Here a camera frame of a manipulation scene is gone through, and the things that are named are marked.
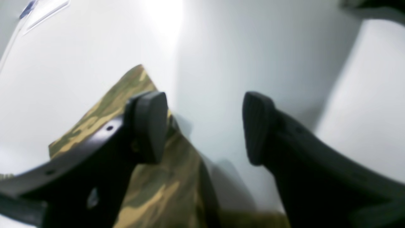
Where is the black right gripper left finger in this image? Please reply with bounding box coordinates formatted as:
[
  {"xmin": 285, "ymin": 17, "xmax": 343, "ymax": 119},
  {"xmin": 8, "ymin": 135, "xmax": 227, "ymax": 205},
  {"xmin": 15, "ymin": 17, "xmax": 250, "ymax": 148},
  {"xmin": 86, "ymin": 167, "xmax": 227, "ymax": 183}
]
[{"xmin": 0, "ymin": 91, "xmax": 168, "ymax": 228}]

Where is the camouflage T-shirt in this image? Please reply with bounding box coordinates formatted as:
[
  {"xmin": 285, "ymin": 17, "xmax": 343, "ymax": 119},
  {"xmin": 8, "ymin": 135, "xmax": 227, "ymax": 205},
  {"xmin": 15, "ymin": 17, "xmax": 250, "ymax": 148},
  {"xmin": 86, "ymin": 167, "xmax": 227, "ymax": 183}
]
[{"xmin": 49, "ymin": 65, "xmax": 290, "ymax": 228}]

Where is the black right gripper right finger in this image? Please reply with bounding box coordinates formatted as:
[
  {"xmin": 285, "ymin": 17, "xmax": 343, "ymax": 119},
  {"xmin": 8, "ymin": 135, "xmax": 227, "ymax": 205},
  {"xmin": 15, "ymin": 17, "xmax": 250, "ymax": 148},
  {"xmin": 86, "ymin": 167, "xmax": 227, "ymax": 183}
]
[{"xmin": 242, "ymin": 91, "xmax": 405, "ymax": 228}]

